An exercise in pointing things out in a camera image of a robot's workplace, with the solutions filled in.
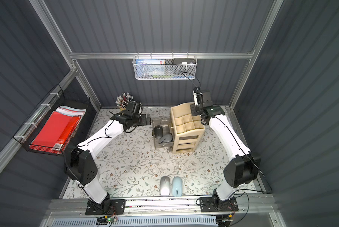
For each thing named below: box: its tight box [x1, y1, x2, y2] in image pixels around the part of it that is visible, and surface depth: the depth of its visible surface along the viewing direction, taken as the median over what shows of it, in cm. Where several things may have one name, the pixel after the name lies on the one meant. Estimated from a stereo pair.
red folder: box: [29, 110, 81, 154], surface depth 72 cm
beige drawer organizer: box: [170, 102, 206, 154], surface depth 80 cm
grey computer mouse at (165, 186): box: [160, 175, 170, 198], surface depth 82 cm
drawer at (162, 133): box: [151, 119, 174, 149], surface depth 90 cm
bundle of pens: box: [115, 92, 136, 109], surface depth 103 cm
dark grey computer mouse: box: [158, 133, 173, 144], surface depth 88 cm
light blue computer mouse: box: [171, 176, 183, 197], surface depth 80 cm
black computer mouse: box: [154, 125, 164, 140], surface depth 91 cm
